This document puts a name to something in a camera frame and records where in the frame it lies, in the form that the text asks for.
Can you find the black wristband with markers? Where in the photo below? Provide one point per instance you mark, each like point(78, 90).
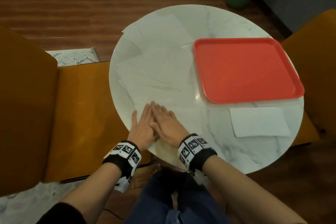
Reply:
point(202, 157)
point(120, 162)

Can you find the black left wristband with markers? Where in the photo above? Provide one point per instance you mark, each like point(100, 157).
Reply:
point(120, 162)

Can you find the person's left hand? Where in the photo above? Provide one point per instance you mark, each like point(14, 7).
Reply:
point(141, 133)

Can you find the mustard yellow upholstered chair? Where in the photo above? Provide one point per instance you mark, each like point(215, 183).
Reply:
point(26, 100)
point(317, 74)

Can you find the white paper napkin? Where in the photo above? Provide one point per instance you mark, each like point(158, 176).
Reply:
point(143, 107)

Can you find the person's left foot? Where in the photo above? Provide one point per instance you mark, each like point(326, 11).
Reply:
point(156, 170)

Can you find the black right wristband with markers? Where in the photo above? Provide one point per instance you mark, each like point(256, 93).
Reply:
point(202, 157)

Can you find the spread white napkins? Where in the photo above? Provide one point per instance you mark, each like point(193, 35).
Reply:
point(157, 61)

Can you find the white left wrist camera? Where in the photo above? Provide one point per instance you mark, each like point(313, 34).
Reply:
point(124, 183)

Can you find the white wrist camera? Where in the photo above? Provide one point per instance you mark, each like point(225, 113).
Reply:
point(198, 178)
point(124, 183)

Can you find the person's black left sleeve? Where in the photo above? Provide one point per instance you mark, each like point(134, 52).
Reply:
point(60, 214)

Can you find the person's right hand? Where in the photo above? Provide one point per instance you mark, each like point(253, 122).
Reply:
point(169, 126)

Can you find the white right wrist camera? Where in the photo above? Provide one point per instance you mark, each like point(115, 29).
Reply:
point(198, 178)

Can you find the pale patterned rug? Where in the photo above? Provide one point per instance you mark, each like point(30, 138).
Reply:
point(73, 57)

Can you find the person's right forearm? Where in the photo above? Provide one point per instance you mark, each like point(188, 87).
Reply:
point(244, 192)

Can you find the person's blue jeans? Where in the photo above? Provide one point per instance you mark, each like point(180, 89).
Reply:
point(152, 200)

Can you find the orange plastic tray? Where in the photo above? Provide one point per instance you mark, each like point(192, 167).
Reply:
point(246, 71)

